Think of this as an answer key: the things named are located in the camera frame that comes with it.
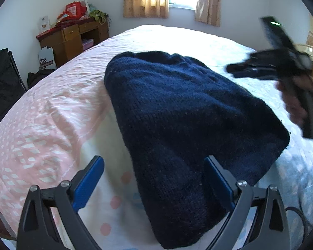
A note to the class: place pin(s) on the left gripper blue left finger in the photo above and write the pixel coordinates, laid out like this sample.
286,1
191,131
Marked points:
37,228

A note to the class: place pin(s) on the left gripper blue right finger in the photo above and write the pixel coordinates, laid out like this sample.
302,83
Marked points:
269,228

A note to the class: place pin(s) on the navy patterned knit sweater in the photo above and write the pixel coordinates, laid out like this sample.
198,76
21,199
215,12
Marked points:
173,112

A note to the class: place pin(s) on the person's right hand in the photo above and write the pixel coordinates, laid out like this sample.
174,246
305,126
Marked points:
297,114

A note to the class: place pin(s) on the right window curtain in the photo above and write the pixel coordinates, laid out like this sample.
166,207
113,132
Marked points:
208,12

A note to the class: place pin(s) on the black folding chair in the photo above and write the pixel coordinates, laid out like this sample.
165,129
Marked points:
12,87

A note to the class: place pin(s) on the black bag on floor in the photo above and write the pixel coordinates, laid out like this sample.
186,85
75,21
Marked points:
34,78

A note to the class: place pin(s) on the white paper bag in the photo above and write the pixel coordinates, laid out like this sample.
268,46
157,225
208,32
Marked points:
46,59

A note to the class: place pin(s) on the brown wooden desk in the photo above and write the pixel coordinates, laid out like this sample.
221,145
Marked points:
70,39

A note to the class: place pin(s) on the red bag on desk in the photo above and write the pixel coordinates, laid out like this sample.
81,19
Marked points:
72,11

